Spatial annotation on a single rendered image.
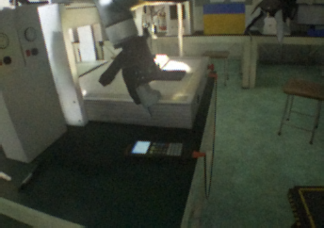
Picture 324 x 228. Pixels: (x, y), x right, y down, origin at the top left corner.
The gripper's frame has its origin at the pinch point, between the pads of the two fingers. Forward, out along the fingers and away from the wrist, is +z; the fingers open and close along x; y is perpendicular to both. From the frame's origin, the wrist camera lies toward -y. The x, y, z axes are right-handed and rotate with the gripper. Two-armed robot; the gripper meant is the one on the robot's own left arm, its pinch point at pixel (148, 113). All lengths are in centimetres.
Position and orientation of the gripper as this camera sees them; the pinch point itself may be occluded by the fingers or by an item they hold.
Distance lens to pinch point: 62.6
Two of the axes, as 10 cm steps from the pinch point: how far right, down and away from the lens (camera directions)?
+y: 9.2, -2.2, -3.2
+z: 3.3, 8.8, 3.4
